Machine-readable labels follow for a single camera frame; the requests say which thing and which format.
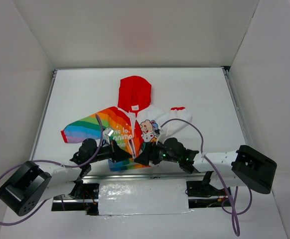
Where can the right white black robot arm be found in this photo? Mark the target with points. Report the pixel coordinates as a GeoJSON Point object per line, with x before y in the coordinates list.
{"type": "Point", "coordinates": [242, 167]}

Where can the rainbow hooded kids jacket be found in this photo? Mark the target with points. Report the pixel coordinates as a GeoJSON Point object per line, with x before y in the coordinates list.
{"type": "Point", "coordinates": [134, 119]}

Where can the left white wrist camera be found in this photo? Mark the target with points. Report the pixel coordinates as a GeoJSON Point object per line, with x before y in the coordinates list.
{"type": "Point", "coordinates": [108, 133]}

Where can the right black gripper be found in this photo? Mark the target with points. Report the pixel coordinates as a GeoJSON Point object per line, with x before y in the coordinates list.
{"type": "Point", "coordinates": [151, 153]}

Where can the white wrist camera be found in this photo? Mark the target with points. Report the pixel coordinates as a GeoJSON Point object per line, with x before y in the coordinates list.
{"type": "Point", "coordinates": [159, 133]}
{"type": "Point", "coordinates": [108, 133]}

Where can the aluminium right side rail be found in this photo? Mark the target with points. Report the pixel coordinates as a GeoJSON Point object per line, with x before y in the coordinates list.
{"type": "Point", "coordinates": [238, 109]}

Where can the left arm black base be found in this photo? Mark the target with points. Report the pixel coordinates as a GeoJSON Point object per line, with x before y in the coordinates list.
{"type": "Point", "coordinates": [86, 198]}

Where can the white foil covered panel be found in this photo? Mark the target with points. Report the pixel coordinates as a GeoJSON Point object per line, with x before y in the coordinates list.
{"type": "Point", "coordinates": [143, 197]}

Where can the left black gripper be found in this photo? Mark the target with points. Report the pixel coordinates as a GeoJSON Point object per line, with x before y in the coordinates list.
{"type": "Point", "coordinates": [113, 151]}

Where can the aluminium left side rail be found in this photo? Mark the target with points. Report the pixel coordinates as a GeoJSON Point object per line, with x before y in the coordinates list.
{"type": "Point", "coordinates": [43, 115]}

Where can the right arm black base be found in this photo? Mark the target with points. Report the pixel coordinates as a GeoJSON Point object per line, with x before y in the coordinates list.
{"type": "Point", "coordinates": [197, 191]}

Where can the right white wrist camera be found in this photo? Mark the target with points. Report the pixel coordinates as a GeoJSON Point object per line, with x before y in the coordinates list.
{"type": "Point", "coordinates": [159, 133]}

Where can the aluminium front rail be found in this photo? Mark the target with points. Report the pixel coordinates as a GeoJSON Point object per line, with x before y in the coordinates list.
{"type": "Point", "coordinates": [198, 176]}

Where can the aluminium rail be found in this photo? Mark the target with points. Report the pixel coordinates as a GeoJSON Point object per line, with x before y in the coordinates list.
{"type": "Point", "coordinates": [198, 176]}
{"type": "Point", "coordinates": [238, 109]}
{"type": "Point", "coordinates": [43, 115]}

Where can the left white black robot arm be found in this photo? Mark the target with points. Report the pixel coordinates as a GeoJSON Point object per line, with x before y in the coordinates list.
{"type": "Point", "coordinates": [36, 181]}

